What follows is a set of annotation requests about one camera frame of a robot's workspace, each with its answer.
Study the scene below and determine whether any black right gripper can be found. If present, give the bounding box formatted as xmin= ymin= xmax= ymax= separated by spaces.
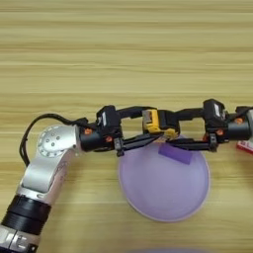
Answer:
xmin=164 ymin=107 xmax=250 ymax=153

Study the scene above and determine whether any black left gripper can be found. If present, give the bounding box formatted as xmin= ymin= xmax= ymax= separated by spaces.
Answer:
xmin=78 ymin=105 xmax=166 ymax=158

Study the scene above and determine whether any yellow black tape measure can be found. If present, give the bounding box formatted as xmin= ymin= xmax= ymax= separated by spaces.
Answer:
xmin=141 ymin=109 xmax=181 ymax=139

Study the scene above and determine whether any white red card box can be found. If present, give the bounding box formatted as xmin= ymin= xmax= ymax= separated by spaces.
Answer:
xmin=235 ymin=139 xmax=253 ymax=156

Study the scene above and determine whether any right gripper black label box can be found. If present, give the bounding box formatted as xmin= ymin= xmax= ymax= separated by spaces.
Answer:
xmin=202 ymin=98 xmax=228 ymax=126

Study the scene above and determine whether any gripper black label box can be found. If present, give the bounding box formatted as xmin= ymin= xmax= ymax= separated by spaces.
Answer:
xmin=96 ymin=105 xmax=119 ymax=132
xmin=202 ymin=98 xmax=228 ymax=126

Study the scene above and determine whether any purple rectangular block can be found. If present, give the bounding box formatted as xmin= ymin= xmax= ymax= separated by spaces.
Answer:
xmin=157 ymin=141 xmax=194 ymax=165

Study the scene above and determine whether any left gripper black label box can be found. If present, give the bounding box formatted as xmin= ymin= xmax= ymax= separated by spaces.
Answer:
xmin=96 ymin=105 xmax=119 ymax=132

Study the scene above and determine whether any purple round plate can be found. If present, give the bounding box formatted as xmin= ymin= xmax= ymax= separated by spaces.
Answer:
xmin=118 ymin=134 xmax=211 ymax=222

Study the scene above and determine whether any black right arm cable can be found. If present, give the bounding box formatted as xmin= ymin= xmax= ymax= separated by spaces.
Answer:
xmin=234 ymin=105 xmax=253 ymax=115

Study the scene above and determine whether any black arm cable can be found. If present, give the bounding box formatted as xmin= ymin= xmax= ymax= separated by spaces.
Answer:
xmin=234 ymin=105 xmax=253 ymax=115
xmin=19 ymin=113 xmax=90 ymax=168

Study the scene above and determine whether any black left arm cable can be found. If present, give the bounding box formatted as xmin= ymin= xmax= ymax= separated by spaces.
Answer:
xmin=19 ymin=113 xmax=90 ymax=168

